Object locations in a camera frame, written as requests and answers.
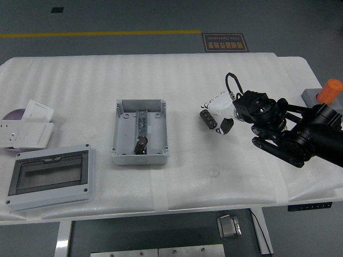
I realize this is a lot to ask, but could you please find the grey metal plate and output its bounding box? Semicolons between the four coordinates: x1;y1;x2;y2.
90;248;159;257
158;244;225;257

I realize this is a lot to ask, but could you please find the metal rail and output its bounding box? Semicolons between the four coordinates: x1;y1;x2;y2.
135;109;149;155

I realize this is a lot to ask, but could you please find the grey block base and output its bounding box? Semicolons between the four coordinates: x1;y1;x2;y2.
301;87;343;111

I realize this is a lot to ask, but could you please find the purple disc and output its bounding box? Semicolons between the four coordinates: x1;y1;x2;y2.
2;108;27;152

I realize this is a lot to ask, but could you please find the black table control panel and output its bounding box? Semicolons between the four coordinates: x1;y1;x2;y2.
288;202;333;212

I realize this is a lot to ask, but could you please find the black floor sign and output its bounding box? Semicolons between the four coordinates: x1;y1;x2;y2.
201;33;250;53

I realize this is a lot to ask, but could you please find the white switch panel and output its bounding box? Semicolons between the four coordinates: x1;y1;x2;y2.
13;122;55;150

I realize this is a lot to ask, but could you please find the grey open plastic box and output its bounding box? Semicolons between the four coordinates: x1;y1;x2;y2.
111;99;170;166

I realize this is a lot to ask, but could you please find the white foam mat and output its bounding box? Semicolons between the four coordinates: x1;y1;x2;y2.
0;52;292;222

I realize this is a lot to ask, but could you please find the white wall socket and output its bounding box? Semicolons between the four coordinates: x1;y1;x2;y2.
0;120;25;148

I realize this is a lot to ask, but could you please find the silver metal block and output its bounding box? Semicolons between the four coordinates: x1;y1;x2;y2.
216;214;243;239

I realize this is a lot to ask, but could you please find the thin black cable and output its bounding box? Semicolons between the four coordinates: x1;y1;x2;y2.
250;210;271;255

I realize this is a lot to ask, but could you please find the grey lid with window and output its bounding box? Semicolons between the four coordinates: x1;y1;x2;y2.
5;143;96;214

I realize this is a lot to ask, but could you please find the white table leg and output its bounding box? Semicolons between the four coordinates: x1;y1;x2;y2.
250;208;274;255
55;221;73;257

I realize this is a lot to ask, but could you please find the black cylindrical battery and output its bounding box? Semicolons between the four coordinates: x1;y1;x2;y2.
199;108;218;131
133;135;150;156

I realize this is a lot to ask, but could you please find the white tape strip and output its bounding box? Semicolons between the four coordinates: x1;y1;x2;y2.
150;170;169;212

